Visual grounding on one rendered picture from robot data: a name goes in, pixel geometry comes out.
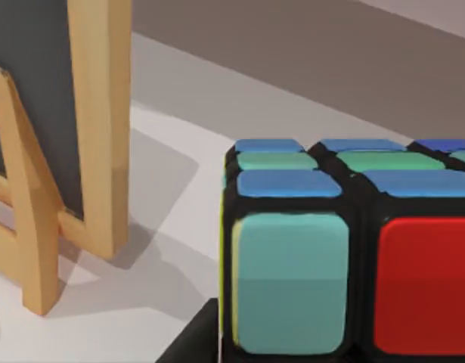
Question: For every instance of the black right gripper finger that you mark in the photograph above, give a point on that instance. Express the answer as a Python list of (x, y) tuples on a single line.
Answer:
[(202, 336)]

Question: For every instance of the multicoloured puzzle cube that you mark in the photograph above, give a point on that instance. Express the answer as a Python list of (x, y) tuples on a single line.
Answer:
[(330, 264)]

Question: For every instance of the wooden framed blackboard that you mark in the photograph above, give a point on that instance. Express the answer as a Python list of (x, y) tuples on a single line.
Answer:
[(92, 125)]

